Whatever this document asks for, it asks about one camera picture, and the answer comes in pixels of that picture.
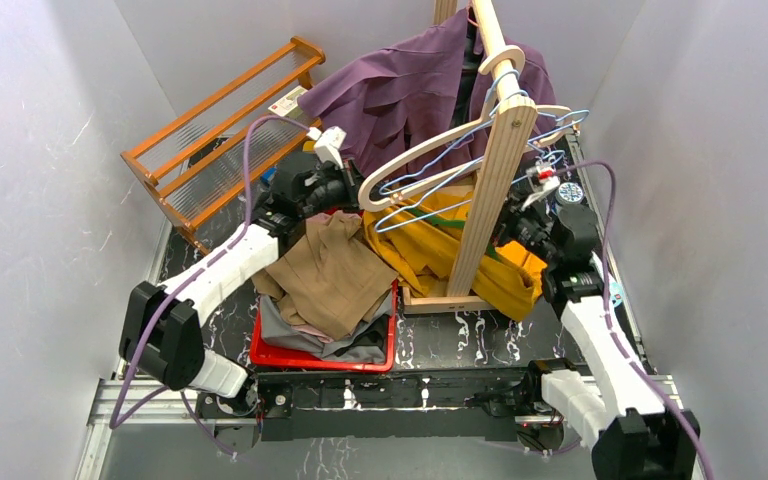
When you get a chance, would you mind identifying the green hanger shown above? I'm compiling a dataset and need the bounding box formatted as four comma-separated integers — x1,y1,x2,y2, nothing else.
409,208,499,259

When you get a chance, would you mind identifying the beige plastic hanger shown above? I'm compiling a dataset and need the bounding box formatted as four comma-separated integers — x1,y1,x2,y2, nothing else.
357,42,574,213

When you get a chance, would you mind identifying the purple cable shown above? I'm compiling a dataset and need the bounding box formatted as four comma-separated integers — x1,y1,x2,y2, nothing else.
552,158,717,480
108,114,322,458

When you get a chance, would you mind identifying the purple garment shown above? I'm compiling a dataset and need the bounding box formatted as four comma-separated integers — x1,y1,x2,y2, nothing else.
297,6,559,179

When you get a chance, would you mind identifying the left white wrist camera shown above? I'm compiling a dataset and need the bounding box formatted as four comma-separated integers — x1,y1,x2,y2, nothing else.
307,126,346,170

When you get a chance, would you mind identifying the khaki tan garment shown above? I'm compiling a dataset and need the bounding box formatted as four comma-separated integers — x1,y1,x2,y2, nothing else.
252,211,397,340

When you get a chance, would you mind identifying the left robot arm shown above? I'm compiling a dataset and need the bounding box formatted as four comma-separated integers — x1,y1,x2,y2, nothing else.
119,152,363,416

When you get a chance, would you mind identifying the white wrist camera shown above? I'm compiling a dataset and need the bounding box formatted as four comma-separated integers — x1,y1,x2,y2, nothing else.
307,126,346,170
522,163,560,210

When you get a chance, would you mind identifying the orange wooden shoe rack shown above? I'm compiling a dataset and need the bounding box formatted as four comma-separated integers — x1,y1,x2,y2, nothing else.
121,36,326,253

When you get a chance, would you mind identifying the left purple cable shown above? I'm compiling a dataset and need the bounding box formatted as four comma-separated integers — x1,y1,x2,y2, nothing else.
108,114,322,458

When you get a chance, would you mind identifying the small blue object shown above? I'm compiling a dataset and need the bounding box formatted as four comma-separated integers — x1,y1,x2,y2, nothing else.
259,167,277,188

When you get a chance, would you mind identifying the wooden clothes rack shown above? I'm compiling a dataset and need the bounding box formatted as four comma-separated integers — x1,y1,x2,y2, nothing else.
402,0,538,314

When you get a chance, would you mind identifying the small white box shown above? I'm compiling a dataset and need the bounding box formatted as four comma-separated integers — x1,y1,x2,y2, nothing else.
268,86,308,120

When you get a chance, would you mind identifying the pink ruffled garment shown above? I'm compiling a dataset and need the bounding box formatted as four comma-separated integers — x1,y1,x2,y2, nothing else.
285,214,350,344

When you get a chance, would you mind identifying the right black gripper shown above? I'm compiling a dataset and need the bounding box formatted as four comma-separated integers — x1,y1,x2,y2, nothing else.
468,190,562,267

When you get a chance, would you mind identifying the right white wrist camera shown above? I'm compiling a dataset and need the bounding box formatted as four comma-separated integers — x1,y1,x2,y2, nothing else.
522,163,560,210

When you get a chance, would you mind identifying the mustard yellow garment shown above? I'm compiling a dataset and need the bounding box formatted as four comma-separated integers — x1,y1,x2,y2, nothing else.
362,189,547,321

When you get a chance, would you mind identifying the black metal base frame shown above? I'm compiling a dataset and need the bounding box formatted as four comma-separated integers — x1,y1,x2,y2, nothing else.
89,360,690,458

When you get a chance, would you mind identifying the grey pleated skirt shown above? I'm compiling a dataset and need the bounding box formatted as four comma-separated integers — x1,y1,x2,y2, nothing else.
258,293,393,364

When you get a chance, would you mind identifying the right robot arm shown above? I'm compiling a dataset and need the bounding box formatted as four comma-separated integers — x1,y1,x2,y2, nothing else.
498,194,700,479

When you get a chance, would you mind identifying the red plastic tray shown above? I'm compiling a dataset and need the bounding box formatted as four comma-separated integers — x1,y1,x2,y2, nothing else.
249,285,398,373

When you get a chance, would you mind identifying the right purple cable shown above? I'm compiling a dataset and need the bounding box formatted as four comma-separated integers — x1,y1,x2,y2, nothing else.
552,158,717,480

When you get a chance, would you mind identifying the round blue white tin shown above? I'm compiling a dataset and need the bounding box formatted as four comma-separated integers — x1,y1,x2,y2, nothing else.
555,182,585,205

